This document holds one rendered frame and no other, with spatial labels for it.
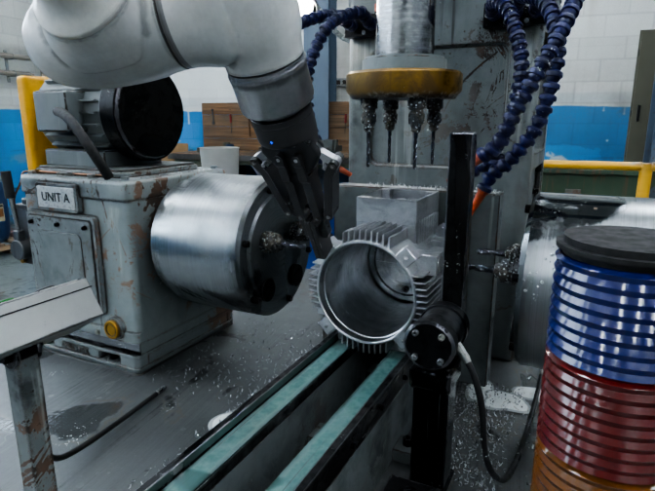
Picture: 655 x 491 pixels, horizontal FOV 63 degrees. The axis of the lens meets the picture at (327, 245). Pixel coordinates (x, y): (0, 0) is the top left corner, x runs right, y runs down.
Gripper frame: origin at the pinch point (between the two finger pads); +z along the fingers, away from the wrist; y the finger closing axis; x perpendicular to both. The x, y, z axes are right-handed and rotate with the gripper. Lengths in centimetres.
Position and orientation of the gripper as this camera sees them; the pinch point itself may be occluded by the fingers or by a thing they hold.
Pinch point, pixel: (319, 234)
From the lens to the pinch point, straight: 76.1
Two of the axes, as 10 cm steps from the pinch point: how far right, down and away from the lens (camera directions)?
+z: 2.2, 7.4, 6.4
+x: -3.9, 6.7, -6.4
